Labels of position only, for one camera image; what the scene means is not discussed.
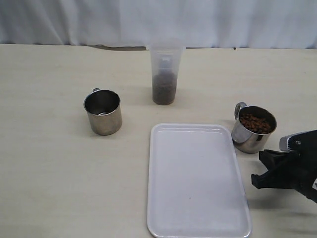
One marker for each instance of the white curtain backdrop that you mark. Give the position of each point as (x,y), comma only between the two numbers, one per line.
(132,23)

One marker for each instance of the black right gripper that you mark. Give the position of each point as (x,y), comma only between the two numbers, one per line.
(296,169)

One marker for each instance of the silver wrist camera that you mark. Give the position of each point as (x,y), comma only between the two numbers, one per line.
(285,142)

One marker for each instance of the white plastic tray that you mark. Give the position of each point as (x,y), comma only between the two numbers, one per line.
(195,188)

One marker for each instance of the right steel mug with kibble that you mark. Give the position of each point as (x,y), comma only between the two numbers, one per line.
(252,128)

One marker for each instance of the translucent plastic tall container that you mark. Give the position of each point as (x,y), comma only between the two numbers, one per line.
(165,61)

